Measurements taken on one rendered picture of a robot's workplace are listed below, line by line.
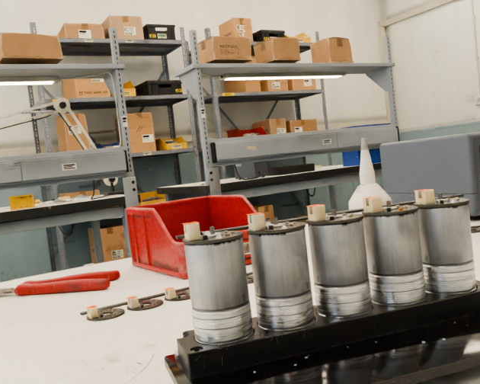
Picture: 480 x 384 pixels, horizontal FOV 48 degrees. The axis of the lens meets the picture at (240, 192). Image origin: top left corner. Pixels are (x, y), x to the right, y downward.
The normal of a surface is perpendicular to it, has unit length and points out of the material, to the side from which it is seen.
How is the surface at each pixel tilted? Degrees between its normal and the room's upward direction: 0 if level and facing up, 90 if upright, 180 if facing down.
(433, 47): 90
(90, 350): 0
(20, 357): 0
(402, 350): 0
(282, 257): 90
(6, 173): 90
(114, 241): 90
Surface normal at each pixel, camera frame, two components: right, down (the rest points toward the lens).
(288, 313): 0.00, 0.05
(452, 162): -0.91, 0.12
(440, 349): -0.11, -0.99
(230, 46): 0.55, -0.01
